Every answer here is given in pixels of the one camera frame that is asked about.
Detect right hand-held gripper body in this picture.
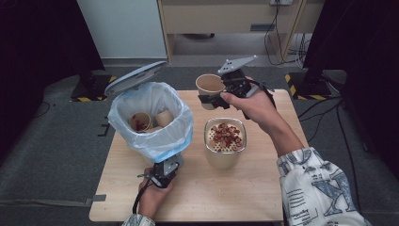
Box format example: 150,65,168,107
216,55,261,98

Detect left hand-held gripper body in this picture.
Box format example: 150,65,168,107
146,157,184,189

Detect brown paper cup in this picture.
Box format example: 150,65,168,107
195,73,227,111
129,111,154,133
154,109,175,128

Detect clear plastic bin liner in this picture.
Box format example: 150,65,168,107
107,82,195,164

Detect white lidded trash bin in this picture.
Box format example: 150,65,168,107
104,60,194,172

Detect person's left hand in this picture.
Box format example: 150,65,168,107
137,168,177,219

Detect person's right hand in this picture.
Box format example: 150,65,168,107
220,76,280,130

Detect pile of red dried rings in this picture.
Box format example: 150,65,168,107
209,122,243,149

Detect light wooden desk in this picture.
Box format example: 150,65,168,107
157,0,326,64

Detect beige strainer container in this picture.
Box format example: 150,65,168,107
203,117,247,170

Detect stand with striped base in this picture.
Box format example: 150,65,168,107
70,59,117,103
284,59,333,102

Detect grey tape strip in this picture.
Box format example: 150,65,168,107
84,194,107,207

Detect white panel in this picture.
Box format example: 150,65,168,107
77,0,168,59

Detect dark curtain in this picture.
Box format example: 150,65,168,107
0,0,106,161
302,0,399,172

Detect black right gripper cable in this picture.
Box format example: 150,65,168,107
241,78,278,121

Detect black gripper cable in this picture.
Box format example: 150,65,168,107
241,78,278,121
132,179,154,215

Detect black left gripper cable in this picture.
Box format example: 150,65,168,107
132,179,154,215

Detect black hanging cables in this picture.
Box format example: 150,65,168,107
263,2,311,68

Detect black table bracket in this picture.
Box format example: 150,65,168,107
97,116,111,137

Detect thin black floor cable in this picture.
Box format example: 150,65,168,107
30,101,52,120

